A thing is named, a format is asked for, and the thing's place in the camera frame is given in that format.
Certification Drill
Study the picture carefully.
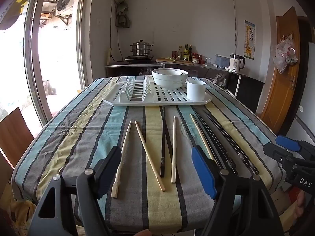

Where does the steel steamer pot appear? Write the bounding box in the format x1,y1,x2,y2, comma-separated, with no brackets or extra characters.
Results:
130,39,153,57

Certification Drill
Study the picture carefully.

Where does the small white bowl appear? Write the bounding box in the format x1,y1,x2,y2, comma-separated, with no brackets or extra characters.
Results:
154,68,184,77

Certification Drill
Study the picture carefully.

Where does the wooden door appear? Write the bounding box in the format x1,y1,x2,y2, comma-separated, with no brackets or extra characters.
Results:
261,6,302,131

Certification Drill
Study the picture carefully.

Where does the wooden chopstick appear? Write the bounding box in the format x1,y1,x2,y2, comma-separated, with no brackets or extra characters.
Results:
134,120,166,193
111,121,132,198
171,116,177,184
189,113,216,161

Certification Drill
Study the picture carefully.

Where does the cardboard box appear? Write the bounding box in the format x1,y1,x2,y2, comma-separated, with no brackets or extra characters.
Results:
271,184,299,227

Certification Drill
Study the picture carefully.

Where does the knotted beige curtain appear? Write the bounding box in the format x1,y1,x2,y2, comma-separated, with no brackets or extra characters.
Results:
114,0,131,29

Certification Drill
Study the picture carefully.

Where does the large white bowl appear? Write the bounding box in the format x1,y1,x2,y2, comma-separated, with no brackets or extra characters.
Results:
152,68,189,90

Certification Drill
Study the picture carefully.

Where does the person's right hand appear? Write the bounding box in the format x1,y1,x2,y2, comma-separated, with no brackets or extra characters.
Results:
294,191,312,224

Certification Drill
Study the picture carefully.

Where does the giraffe wall poster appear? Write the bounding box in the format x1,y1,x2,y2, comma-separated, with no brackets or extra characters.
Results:
244,20,256,60

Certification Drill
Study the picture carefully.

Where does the black induction cooker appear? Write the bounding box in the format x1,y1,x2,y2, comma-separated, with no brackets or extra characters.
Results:
124,55,154,62

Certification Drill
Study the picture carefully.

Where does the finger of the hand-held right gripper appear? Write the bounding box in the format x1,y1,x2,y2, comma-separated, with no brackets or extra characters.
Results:
276,135,315,158
263,143,298,170

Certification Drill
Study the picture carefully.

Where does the striped tablecloth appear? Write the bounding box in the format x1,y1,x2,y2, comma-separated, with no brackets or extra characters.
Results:
11,76,288,232

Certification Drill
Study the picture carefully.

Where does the hanging plastic bag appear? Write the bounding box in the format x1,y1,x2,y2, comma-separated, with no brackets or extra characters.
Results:
272,34,298,74

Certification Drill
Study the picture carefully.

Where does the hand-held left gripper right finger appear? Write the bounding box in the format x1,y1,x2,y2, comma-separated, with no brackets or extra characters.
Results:
191,146,284,236

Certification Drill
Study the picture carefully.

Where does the black chopstick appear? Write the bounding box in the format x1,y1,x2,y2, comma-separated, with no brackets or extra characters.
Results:
205,109,260,174
198,112,239,175
192,114,227,172
160,106,166,178
202,110,255,175
195,113,233,175

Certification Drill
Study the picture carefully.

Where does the white dish rack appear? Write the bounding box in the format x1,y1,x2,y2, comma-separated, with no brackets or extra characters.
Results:
102,76,213,107

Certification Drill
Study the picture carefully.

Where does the steel stove stand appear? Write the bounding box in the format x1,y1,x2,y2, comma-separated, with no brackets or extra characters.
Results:
105,63,164,78

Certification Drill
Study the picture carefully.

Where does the sliding glass door frame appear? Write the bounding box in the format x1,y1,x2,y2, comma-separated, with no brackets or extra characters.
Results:
23,0,91,126

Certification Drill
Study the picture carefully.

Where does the wooden cutting board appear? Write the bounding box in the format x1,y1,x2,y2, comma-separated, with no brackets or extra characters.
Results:
156,58,195,66

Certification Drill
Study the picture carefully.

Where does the outdoor air conditioner unit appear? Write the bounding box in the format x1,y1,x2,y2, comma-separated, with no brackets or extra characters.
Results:
55,0,75,18

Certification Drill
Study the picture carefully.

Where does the white cup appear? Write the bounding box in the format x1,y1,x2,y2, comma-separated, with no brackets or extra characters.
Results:
186,80,207,101

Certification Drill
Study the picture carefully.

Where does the blue grey plastic container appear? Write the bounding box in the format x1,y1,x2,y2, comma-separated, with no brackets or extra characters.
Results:
216,54,232,68

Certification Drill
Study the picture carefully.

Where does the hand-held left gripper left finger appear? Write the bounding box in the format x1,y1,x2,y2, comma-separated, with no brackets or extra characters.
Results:
27,146,122,236

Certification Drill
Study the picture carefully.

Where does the crumpled plastic bag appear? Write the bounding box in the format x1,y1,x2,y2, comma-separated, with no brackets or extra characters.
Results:
214,74,229,89

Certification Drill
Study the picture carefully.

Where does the white electric kettle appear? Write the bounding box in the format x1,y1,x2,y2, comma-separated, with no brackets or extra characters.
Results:
229,53,246,73

